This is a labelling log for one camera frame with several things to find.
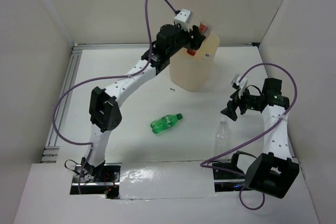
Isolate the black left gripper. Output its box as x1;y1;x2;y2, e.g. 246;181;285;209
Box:
167;23;206;57

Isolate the red cap label bottle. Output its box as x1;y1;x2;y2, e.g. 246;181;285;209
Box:
187;20;213;56

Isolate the clear bottle blue-white cap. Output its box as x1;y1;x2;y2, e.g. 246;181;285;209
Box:
214;120;227;156

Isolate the green plastic bottle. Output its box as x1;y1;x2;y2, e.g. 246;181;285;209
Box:
150;113;183;134

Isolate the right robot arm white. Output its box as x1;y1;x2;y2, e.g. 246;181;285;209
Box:
221;74;299;199

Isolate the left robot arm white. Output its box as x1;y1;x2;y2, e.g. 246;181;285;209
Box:
81;24;206;182

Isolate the beige plastic bin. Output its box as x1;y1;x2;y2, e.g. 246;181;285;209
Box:
169;33;220;91

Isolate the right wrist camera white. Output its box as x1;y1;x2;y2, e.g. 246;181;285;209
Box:
231;74;248;98

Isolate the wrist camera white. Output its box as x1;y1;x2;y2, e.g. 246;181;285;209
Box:
174;8;193;31
231;74;248;98

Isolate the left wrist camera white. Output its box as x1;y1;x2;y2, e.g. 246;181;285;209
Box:
174;8;193;31

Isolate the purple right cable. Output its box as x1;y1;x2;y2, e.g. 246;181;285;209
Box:
199;62;298;210

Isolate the purple cable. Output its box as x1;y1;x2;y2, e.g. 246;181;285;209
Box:
199;62;298;210
53;0;179;196

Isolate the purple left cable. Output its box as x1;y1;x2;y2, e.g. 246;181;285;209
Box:
53;0;179;196

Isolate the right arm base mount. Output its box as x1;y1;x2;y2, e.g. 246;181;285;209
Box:
209;162;245;193

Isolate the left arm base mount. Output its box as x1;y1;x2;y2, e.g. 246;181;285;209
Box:
64;159;121;199

